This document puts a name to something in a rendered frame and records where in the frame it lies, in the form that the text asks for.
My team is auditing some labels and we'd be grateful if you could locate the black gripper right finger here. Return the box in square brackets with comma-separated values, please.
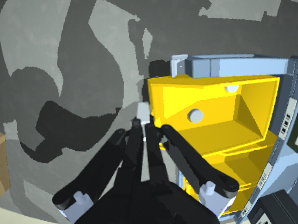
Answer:
[143, 102, 240, 224]

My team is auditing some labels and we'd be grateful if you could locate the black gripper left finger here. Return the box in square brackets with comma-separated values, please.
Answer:
[52, 102, 145, 224]

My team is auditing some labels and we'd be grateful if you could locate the light blue metal shelf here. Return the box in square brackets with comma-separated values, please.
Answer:
[170, 54, 298, 224]

